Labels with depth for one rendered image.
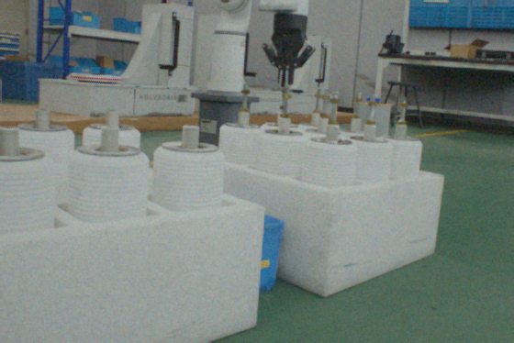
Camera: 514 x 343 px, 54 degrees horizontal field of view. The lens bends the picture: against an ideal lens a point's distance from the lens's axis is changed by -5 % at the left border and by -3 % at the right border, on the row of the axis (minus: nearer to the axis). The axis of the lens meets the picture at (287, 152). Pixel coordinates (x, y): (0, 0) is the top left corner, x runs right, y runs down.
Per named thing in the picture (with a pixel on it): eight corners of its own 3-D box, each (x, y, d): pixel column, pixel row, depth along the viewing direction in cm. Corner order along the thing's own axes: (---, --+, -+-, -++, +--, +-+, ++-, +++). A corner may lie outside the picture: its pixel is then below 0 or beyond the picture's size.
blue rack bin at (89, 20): (47, 26, 568) (48, 7, 565) (75, 29, 600) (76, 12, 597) (72, 26, 541) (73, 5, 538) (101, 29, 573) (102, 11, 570)
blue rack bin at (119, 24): (110, 34, 641) (111, 17, 639) (135, 38, 672) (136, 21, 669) (134, 34, 612) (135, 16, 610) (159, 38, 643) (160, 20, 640)
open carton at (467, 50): (456, 61, 581) (458, 41, 578) (487, 62, 551) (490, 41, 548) (442, 58, 561) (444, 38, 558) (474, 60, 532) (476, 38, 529)
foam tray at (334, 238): (184, 237, 112) (189, 156, 109) (304, 215, 140) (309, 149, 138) (324, 298, 86) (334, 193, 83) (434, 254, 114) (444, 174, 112)
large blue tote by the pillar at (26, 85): (-5, 96, 498) (-5, 59, 493) (32, 97, 534) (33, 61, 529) (24, 100, 474) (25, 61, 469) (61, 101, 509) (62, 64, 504)
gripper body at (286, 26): (315, 15, 116) (312, 57, 117) (282, 15, 119) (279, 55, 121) (300, 10, 109) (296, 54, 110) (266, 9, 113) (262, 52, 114)
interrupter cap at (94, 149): (67, 150, 62) (67, 144, 62) (123, 148, 67) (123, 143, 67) (93, 160, 56) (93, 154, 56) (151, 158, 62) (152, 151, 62)
